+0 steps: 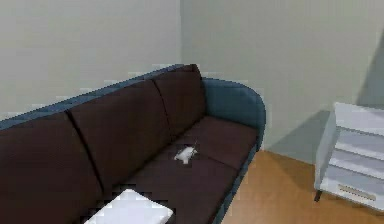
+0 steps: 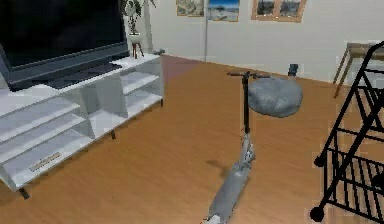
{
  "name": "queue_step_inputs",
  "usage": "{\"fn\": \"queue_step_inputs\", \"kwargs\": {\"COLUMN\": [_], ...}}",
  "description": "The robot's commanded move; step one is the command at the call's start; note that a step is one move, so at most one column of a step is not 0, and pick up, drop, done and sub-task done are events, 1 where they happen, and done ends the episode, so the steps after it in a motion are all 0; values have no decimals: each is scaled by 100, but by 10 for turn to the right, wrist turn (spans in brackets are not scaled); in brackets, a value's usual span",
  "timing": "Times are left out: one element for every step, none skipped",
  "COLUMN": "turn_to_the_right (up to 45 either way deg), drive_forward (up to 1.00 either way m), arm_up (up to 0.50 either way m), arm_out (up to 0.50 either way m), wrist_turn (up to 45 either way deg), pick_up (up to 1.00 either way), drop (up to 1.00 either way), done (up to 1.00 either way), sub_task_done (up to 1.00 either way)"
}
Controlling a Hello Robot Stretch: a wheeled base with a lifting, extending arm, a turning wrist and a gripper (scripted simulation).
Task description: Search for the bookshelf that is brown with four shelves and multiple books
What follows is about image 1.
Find small white object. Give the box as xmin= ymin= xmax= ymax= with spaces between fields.
xmin=173 ymin=145 xmax=198 ymax=165

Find white flat cushion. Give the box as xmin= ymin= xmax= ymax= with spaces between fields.
xmin=83 ymin=188 xmax=175 ymax=224

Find blue sofa with brown cushions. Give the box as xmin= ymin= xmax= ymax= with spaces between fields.
xmin=0 ymin=63 xmax=267 ymax=224

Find white shelf unit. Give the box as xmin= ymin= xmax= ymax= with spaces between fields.
xmin=313 ymin=101 xmax=384 ymax=212

